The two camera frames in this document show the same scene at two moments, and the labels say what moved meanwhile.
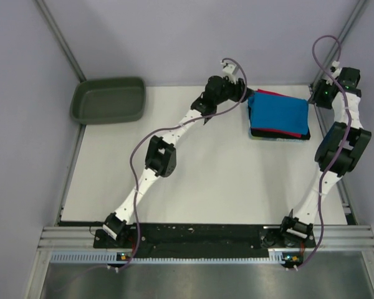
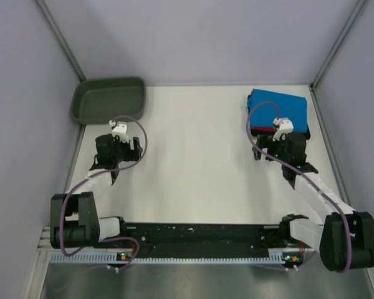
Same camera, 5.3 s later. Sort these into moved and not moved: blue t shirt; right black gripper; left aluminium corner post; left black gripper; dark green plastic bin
Moved: left black gripper; right black gripper
Not moved: blue t shirt; dark green plastic bin; left aluminium corner post
